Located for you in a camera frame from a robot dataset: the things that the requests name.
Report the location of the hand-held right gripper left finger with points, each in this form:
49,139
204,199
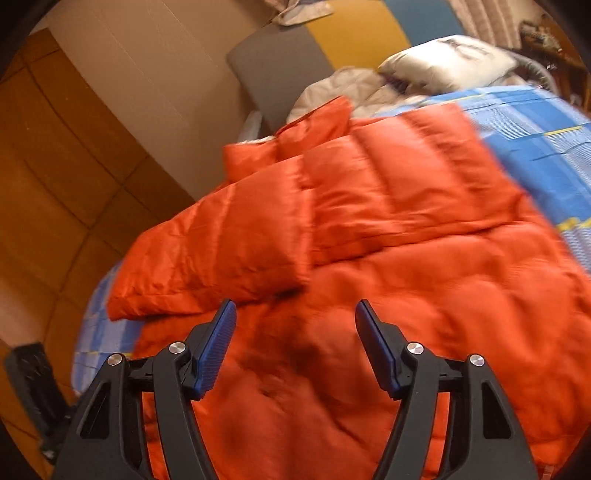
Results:
217,347

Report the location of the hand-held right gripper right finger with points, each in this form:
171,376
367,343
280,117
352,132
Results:
376,347

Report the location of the orange down jacket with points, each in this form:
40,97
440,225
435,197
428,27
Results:
369,207

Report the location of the black floor object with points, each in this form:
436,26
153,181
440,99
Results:
32,383

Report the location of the blue plaid bed sheet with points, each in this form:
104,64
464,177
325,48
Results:
531,138

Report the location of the beige quilt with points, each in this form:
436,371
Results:
341,87

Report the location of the blue pillow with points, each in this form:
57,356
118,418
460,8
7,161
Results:
277,64

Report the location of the white pillow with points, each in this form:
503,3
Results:
443,64

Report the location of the beige cloth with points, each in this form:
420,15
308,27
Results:
300,11

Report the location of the striped curtain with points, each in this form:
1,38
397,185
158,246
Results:
485,18

